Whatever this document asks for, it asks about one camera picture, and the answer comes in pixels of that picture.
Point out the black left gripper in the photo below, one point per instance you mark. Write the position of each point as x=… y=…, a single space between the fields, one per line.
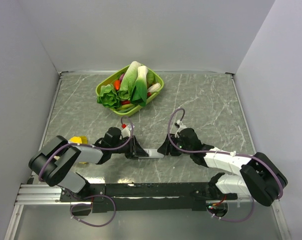
x=135 y=150

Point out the red chili pepper toy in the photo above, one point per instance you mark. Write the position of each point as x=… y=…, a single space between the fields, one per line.
x=126 y=102

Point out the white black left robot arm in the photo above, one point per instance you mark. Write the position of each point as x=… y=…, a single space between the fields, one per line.
x=54 y=161

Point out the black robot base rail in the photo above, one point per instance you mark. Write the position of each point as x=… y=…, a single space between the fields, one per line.
x=147 y=196

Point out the yellow napa cabbage toy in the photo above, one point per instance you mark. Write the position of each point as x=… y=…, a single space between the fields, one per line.
x=78 y=140

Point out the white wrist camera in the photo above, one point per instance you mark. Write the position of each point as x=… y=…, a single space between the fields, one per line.
x=180 y=126
x=126 y=130

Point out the light green cabbage toy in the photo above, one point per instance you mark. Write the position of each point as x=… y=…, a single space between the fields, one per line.
x=128 y=81

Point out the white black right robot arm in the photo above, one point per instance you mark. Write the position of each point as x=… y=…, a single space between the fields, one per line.
x=240 y=174

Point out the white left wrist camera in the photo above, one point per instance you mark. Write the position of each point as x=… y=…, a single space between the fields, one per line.
x=126 y=130

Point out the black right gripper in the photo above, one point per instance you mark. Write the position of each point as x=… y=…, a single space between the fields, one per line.
x=165 y=148

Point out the orange carrot toy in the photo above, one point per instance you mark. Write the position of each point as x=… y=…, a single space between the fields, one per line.
x=117 y=84

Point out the green lettuce toy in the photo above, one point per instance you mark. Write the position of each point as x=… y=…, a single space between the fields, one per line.
x=108 y=97

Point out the dark green bok choy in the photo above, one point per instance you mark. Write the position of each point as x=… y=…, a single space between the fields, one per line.
x=139 y=92

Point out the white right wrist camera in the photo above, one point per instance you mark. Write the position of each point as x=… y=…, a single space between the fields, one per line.
x=180 y=126

